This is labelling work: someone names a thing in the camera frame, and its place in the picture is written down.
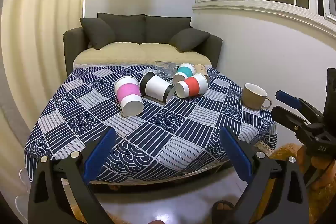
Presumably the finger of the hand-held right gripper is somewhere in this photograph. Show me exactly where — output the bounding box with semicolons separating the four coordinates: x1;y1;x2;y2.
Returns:
271;106;310;132
276;91;324;123

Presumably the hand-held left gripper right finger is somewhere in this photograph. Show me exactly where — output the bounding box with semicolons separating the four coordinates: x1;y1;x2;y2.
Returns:
220;126;310;224

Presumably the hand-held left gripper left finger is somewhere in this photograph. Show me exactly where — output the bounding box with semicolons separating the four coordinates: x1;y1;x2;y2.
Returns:
28;126;117;224

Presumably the white cup with pink band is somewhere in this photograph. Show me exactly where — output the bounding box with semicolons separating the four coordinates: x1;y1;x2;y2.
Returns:
114;76;144;117

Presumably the white cup with red band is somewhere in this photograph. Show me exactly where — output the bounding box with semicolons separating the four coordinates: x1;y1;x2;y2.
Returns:
175;73;209;98

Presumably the white cup with black bands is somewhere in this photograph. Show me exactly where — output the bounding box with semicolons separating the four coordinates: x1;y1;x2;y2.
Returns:
140;71;176;104

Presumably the brown paper cup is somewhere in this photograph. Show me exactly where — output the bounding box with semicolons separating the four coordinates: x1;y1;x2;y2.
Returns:
194;64;210;83

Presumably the white cup with teal band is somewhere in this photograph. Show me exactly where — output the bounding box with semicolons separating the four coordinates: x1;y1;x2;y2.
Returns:
173;63;196;85

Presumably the person's right hand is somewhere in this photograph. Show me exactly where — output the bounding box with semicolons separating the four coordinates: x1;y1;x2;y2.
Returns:
298;147;336;189

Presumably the beige ceramic mug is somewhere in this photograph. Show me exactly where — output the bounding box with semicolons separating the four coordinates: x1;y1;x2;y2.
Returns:
242;83;272;110

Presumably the person's foot in sandal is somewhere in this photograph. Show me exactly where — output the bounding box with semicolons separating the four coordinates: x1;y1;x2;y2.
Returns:
212;200;235;219

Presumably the navy patterned tablecloth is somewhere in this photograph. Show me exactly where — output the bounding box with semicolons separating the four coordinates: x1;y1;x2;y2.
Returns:
24;65;278;183

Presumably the orange fluffy rug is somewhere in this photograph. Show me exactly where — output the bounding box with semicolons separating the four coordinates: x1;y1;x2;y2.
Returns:
262;143;336;224

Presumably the clear plastic stool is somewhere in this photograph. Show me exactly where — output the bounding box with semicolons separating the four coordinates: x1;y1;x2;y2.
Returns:
16;168;33;211

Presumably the cream sofa seat cover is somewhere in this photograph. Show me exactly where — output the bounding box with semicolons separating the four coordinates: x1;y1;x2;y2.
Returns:
73;42;212;68

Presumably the dark grey sofa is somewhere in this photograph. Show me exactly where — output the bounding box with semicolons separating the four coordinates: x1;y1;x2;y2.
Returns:
63;13;223;76

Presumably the dark grey throw pillow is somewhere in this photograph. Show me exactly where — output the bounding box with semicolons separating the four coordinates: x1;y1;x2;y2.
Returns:
79;18;116;50
169;28;211;52

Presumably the dark grey sofa back cushion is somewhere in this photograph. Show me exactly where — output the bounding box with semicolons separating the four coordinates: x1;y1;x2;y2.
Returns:
97;13;146;43
145;15;192;44

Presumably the cream curtain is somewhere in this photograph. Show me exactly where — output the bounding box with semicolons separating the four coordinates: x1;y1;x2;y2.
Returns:
0;0;91;180

